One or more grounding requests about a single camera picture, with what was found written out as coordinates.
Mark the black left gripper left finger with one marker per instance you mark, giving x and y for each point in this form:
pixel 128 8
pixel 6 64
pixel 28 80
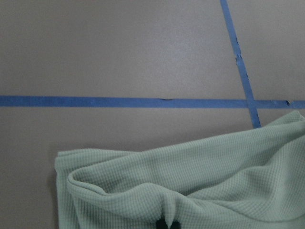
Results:
pixel 160 224

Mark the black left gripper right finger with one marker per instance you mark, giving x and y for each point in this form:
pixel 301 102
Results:
pixel 176 225

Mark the green long-sleeve shirt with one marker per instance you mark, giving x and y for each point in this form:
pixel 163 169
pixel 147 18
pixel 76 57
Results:
pixel 252 179

